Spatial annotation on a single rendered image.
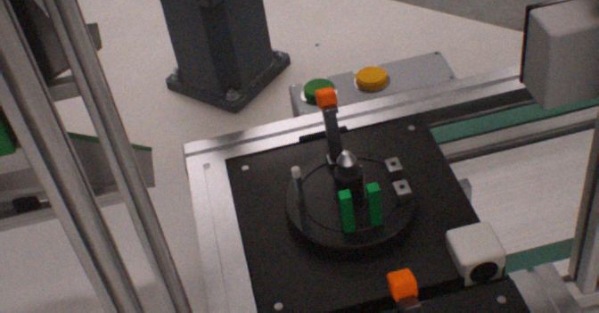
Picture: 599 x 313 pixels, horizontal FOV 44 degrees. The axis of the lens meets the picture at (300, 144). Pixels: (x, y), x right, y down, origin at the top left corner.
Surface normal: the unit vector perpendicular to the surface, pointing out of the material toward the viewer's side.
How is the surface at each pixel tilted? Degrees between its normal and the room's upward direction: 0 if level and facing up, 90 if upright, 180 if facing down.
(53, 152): 90
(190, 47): 90
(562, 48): 90
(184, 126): 0
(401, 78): 0
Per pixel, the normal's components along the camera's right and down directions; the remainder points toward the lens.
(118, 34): -0.12, -0.74
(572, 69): 0.22, 0.63
